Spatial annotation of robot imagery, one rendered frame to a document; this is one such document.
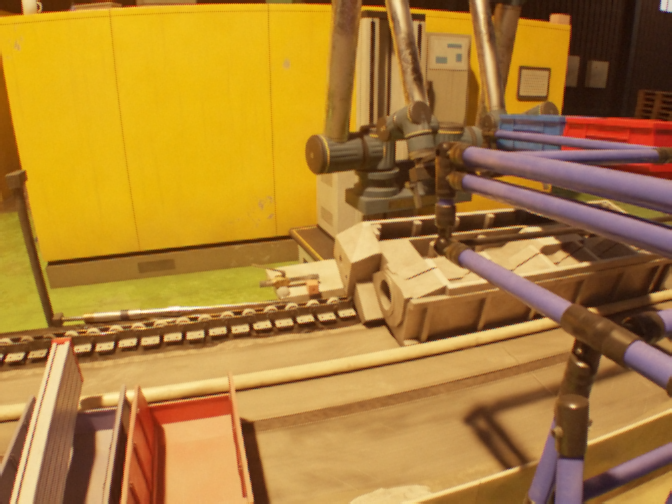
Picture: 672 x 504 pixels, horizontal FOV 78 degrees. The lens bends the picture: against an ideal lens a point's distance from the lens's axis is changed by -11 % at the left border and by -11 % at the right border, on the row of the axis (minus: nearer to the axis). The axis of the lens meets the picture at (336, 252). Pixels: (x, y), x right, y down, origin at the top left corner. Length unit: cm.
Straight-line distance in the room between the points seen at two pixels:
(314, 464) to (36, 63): 296
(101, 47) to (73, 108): 43
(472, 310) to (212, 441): 73
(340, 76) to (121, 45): 159
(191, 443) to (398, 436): 43
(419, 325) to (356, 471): 45
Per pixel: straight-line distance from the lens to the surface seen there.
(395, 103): 285
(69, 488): 102
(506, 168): 59
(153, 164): 332
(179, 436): 104
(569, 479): 55
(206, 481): 95
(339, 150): 227
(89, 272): 363
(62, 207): 350
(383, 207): 245
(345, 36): 218
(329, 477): 93
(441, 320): 125
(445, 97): 347
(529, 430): 109
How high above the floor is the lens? 146
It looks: 23 degrees down
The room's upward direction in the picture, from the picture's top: straight up
